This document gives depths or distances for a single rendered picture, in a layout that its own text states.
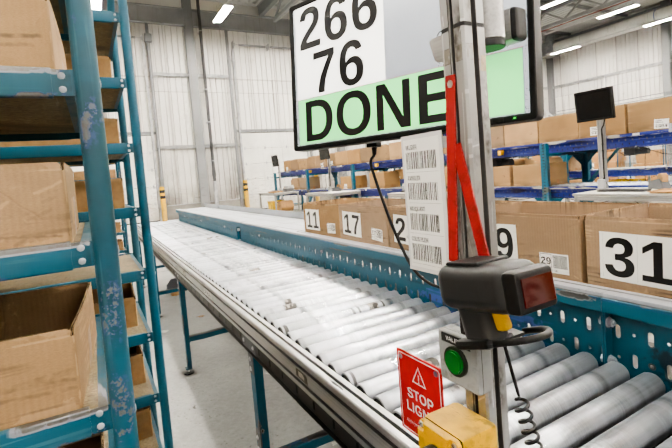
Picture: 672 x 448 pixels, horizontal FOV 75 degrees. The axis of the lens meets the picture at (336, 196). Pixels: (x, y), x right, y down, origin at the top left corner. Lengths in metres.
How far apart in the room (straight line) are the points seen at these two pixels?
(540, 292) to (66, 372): 0.54
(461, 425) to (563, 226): 0.71
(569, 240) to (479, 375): 0.69
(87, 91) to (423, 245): 0.47
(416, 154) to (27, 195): 0.49
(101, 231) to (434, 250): 0.42
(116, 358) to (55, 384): 0.08
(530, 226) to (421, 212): 0.67
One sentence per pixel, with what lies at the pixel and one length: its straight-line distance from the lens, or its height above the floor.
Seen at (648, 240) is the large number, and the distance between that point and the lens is 1.13.
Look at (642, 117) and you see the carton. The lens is 6.15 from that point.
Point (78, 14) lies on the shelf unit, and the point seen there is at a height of 1.40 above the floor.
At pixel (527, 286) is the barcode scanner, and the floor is 1.07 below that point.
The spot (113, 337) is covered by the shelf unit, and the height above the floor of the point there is 1.03.
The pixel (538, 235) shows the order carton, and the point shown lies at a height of 0.99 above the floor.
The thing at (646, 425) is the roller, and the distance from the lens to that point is 0.96.
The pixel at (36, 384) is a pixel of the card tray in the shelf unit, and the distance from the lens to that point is 0.65.
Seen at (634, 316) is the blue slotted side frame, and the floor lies 0.86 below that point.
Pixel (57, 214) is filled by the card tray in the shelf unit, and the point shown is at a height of 1.18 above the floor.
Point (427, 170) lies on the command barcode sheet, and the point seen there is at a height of 1.19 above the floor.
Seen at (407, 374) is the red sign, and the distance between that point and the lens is 0.74.
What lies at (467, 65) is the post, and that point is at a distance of 0.58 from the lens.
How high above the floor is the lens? 1.20
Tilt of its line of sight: 3 degrees down
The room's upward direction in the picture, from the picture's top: 5 degrees counter-clockwise
